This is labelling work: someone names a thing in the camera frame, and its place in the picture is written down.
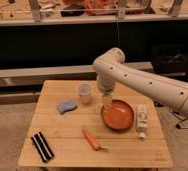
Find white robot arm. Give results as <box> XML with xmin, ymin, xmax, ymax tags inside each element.
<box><xmin>93</xmin><ymin>48</ymin><xmax>188</xmax><ymax>118</ymax></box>

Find orange round plate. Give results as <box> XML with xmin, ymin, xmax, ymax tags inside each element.
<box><xmin>101</xmin><ymin>99</ymin><xmax>134</xmax><ymax>130</ymax></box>

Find translucent plastic cup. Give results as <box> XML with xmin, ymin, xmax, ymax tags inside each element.
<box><xmin>77</xmin><ymin>83</ymin><xmax>91</xmax><ymax>104</ymax></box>

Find blue sponge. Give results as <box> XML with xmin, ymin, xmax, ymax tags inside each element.
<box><xmin>57</xmin><ymin>100</ymin><xmax>77</xmax><ymax>114</ymax></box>

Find white squeeze bottle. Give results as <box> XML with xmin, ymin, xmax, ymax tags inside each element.
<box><xmin>136</xmin><ymin>104</ymin><xmax>148</xmax><ymax>139</ymax></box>

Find orange object on shelf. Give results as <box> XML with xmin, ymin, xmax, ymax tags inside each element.
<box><xmin>84</xmin><ymin>0</ymin><xmax>148</xmax><ymax>16</ymax></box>

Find black cable on floor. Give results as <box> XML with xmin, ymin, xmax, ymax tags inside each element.
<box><xmin>168</xmin><ymin>109</ymin><xmax>188</xmax><ymax>134</ymax></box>

